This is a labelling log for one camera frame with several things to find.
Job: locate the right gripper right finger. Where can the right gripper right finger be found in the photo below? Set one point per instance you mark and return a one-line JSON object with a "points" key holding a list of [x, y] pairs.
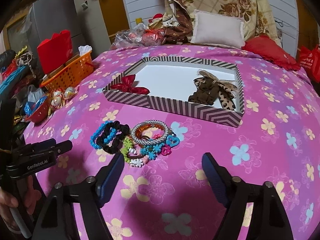
{"points": [[211, 169]]}

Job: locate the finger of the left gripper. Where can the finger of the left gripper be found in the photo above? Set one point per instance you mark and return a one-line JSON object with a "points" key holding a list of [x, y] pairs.
{"points": [[58, 149], [39, 146]]}

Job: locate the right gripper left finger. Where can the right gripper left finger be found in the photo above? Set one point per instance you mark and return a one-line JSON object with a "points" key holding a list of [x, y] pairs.
{"points": [[107, 179]]}

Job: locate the black scrunchie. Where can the black scrunchie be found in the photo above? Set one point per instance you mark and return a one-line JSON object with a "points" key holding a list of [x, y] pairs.
{"points": [[110, 135]]}

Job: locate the silver braided bangle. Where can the silver braided bangle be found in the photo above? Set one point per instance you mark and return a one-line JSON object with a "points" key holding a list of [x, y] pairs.
{"points": [[149, 133]]}

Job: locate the left hand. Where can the left hand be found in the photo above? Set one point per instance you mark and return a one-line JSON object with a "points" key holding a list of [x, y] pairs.
{"points": [[31, 197]]}

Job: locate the red plastic bowl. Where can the red plastic bowl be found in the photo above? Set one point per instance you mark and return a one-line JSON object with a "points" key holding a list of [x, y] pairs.
{"points": [[41, 112]]}

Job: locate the wrapped toy egg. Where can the wrapped toy egg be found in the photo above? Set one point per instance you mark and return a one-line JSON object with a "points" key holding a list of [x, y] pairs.
{"points": [[69, 93], [57, 102], [58, 93]]}

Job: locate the pink floral bedspread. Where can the pink floral bedspread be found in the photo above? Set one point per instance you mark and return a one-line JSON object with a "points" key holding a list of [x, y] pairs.
{"points": [[169, 197]]}

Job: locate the orange plastic basket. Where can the orange plastic basket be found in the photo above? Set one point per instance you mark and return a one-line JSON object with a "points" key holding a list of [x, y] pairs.
{"points": [[71, 75]]}

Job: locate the striped hexagonal tray box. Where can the striped hexagonal tray box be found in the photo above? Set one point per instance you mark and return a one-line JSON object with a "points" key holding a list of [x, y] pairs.
{"points": [[170, 80]]}

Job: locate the red satin bow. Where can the red satin bow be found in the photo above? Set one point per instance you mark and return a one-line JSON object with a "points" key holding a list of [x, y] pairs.
{"points": [[126, 86]]}

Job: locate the brown leopard bow scrunchie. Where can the brown leopard bow scrunchie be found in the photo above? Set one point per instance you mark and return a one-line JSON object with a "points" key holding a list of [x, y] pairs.
{"points": [[209, 88]]}

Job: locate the red gift bag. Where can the red gift bag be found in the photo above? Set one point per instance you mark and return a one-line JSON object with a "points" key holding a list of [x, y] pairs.
{"points": [[56, 51]]}

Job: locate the white tissue paper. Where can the white tissue paper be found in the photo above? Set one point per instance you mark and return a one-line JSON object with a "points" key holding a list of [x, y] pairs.
{"points": [[84, 49]]}

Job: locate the grey refrigerator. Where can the grey refrigerator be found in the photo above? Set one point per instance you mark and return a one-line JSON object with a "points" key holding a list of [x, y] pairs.
{"points": [[47, 17]]}

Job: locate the clear plastic bag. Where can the clear plastic bag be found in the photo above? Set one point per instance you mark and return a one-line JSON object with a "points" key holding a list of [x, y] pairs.
{"points": [[139, 36]]}

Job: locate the red cushion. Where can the red cushion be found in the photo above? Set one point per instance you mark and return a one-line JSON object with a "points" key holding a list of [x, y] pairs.
{"points": [[270, 51]]}

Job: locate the red shopping bag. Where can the red shopping bag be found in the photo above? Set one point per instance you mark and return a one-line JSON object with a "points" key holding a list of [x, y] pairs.
{"points": [[310, 61]]}

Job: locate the white pillow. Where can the white pillow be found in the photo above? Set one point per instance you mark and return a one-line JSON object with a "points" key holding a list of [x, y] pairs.
{"points": [[216, 29]]}

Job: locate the floral beige quilt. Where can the floral beige quilt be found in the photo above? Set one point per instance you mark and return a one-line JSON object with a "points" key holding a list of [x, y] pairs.
{"points": [[179, 19]]}

